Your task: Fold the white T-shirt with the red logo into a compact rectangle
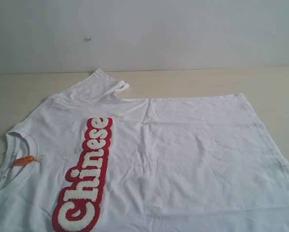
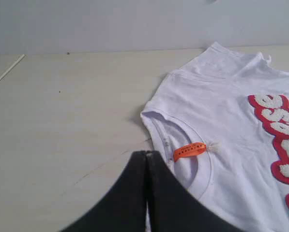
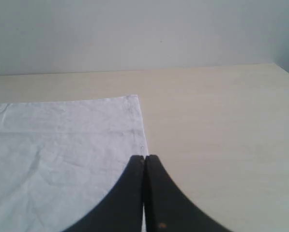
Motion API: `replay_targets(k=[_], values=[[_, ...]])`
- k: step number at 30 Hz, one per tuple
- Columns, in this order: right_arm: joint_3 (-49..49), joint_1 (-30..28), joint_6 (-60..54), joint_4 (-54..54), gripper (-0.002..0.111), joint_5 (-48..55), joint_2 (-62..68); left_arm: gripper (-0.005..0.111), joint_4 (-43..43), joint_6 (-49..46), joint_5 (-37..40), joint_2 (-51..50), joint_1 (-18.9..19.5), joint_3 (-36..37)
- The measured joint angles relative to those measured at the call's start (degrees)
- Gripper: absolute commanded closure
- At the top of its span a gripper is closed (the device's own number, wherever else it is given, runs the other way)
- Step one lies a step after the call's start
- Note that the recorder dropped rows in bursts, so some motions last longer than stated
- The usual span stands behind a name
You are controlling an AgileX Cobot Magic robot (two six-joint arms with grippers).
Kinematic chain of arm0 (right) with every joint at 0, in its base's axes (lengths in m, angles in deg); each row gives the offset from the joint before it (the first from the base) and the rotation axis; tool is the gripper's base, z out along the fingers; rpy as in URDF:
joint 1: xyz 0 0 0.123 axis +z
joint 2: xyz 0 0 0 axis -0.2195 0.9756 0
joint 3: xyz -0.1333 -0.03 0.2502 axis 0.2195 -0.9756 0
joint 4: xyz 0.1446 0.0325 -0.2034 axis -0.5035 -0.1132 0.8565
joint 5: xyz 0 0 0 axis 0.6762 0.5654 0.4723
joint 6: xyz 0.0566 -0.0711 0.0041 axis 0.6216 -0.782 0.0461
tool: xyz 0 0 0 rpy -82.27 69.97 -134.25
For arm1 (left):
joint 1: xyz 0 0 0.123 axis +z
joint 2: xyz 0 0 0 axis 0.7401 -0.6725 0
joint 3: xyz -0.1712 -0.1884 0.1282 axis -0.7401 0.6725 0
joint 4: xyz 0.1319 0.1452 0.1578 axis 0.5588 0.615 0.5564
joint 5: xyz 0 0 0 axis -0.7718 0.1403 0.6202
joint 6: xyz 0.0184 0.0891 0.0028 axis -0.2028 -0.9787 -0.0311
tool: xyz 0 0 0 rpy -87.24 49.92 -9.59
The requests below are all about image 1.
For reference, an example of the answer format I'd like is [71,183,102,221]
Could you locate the white t-shirt red Chinese patch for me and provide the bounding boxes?
[0,70,289,232]

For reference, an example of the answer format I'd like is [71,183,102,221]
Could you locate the orange carrot-shaped hang tag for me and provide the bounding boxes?
[12,155,46,167]

